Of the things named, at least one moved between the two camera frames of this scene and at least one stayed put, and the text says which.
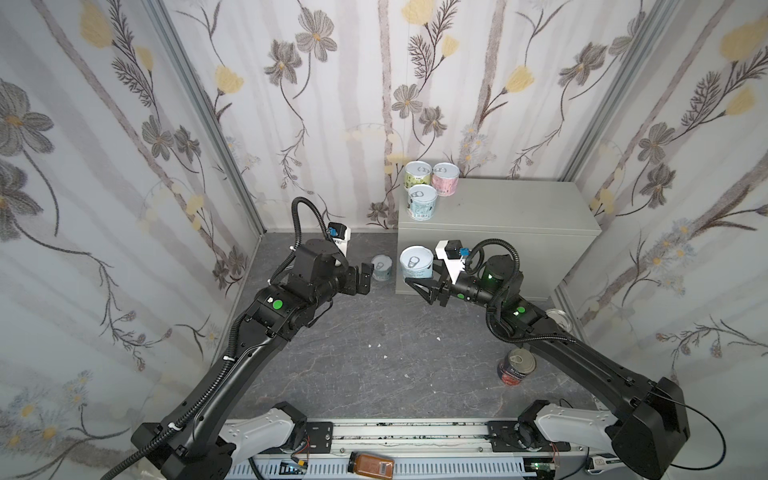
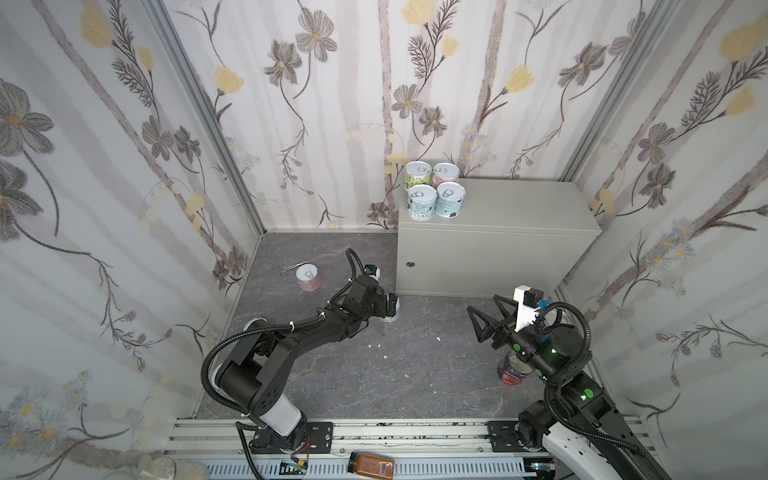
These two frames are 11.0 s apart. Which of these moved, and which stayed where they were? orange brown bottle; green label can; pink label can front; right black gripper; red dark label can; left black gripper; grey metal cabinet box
Moved: right black gripper; left black gripper
Stayed: orange brown bottle; green label can; red dark label can; grey metal cabinet box; pink label can front
